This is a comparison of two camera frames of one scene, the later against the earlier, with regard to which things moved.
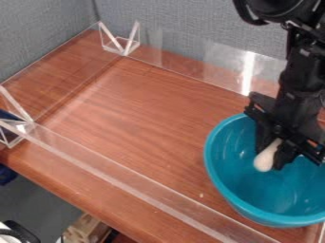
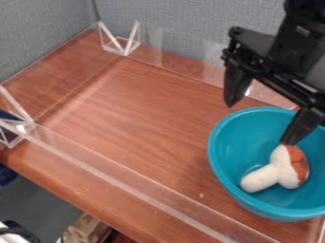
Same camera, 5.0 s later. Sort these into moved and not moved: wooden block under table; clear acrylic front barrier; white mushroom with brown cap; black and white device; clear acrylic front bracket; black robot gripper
Moved: black robot gripper; white mushroom with brown cap
Not moved: clear acrylic front bracket; black and white device; wooden block under table; clear acrylic front barrier
